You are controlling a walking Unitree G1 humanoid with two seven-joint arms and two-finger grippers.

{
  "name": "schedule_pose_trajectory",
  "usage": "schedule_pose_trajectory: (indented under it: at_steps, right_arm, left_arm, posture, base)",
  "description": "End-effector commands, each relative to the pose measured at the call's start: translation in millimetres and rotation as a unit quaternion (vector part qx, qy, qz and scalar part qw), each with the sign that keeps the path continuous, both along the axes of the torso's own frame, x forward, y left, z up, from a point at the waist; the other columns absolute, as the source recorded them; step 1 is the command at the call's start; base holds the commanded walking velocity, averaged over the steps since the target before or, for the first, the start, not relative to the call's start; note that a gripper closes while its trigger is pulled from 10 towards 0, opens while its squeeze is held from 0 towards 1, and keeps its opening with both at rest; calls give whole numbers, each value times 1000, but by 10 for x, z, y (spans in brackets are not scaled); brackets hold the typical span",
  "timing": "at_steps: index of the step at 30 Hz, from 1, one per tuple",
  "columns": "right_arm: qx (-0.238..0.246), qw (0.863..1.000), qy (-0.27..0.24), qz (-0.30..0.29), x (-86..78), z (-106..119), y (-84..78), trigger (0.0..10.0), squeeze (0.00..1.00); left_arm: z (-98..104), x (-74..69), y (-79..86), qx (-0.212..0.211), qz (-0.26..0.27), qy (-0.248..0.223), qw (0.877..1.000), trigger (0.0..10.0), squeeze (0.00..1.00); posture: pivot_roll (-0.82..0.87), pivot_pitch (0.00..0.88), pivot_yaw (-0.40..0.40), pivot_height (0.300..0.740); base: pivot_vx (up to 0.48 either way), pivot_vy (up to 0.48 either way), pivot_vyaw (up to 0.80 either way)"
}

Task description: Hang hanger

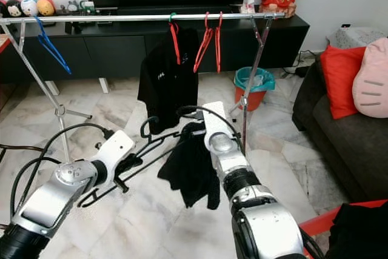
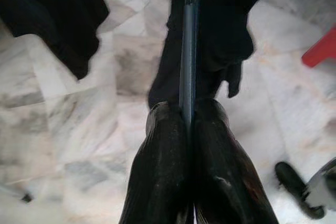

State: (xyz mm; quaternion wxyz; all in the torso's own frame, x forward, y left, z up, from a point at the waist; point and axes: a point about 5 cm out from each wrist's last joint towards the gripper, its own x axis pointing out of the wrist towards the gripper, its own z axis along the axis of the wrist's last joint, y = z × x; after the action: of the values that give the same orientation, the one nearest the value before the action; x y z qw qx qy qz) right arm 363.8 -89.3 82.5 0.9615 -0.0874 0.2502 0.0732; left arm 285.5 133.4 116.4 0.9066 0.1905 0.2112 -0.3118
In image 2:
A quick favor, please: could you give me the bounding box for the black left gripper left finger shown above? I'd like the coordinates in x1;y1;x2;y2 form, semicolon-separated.
118;100;191;224

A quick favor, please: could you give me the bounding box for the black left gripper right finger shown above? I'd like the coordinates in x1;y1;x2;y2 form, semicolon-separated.
192;97;279;224

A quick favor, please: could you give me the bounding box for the black shirt green print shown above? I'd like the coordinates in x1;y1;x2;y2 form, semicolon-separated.
146;0;289;111

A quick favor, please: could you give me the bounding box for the navy shirt red stripe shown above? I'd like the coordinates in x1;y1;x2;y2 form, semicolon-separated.
0;0;110;81

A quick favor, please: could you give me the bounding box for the red plastic stool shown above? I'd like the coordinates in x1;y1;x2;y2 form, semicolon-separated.
301;24;336;69

